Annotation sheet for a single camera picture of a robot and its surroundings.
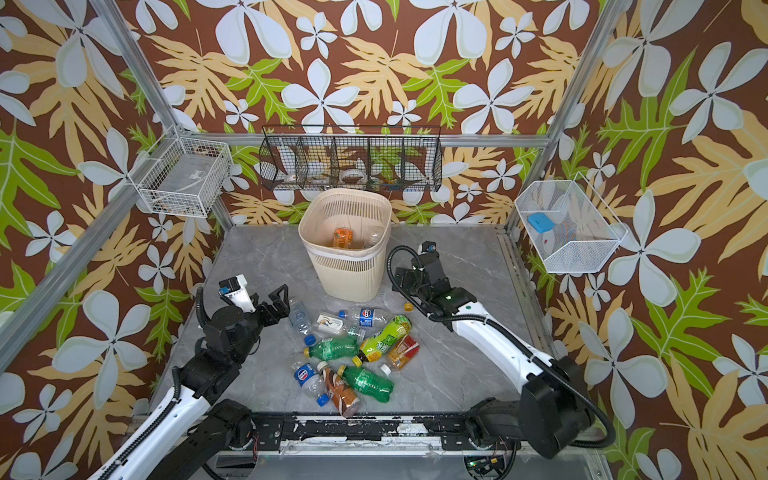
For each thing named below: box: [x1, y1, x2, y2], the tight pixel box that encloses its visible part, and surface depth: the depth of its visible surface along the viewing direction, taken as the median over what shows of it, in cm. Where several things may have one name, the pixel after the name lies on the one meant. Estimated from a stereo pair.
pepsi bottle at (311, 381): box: [291, 362, 330, 407], surface depth 80 cm
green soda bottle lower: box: [336, 365, 394, 403], surface depth 80 cm
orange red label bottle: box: [380, 334, 420, 375], surface depth 84 cm
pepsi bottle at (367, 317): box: [348, 307, 389, 328], surface depth 92 cm
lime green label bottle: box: [352, 314, 413, 368], surface depth 86 cm
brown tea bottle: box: [317, 361, 361, 418], surface depth 78 cm
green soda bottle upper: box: [303, 335, 361, 361], surface depth 86 cm
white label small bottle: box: [304, 314, 345, 346], surface depth 90 cm
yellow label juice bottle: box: [333, 223, 354, 249], surface depth 100 cm
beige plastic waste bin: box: [298, 188, 392, 303], surface depth 93 cm
